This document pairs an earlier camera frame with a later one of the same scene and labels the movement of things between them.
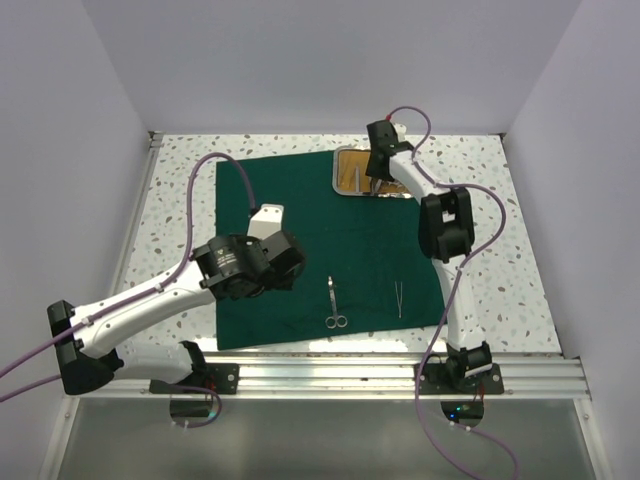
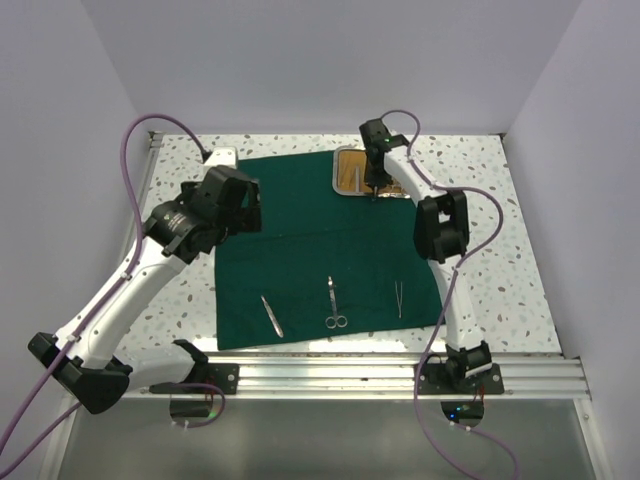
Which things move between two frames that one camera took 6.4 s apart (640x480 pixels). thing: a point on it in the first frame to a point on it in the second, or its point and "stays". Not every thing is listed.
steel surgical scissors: [335, 320] stays
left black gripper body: [284, 282] to [245, 219]
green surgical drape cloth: [366, 270] stays
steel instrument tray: [349, 176] stays
